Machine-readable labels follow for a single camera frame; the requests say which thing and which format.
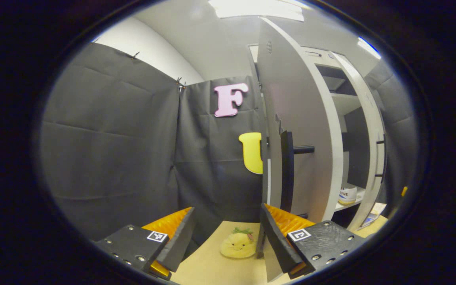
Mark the grey cabinet door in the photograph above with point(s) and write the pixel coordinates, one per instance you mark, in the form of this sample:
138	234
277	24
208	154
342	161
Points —
307	118
370	118

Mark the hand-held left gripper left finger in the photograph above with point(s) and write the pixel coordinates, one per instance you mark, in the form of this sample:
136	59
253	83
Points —
180	237

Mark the black backdrop cloth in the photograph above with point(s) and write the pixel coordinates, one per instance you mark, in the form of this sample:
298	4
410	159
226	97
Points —
113	158

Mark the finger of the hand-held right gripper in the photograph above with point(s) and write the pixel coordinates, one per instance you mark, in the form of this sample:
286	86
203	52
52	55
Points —
404	191

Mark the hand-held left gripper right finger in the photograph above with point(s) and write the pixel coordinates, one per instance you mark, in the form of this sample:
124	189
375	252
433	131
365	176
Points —
277	237

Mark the grey shoe cabinet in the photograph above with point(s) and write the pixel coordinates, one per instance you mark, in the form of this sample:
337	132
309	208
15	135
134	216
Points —
356	150

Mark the large ceiling light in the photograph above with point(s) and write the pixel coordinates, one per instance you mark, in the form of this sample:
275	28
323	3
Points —
255	10

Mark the yellow smiling plush toy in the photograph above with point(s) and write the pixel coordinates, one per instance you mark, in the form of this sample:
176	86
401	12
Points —
238	245

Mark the printed paper booklet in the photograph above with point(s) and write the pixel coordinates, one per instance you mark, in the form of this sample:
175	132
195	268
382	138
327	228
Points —
374	215

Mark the white shoe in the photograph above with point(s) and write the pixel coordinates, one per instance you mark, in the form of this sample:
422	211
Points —
348	194

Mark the small ceiling light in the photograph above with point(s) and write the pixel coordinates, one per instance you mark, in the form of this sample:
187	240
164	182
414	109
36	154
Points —
368	47

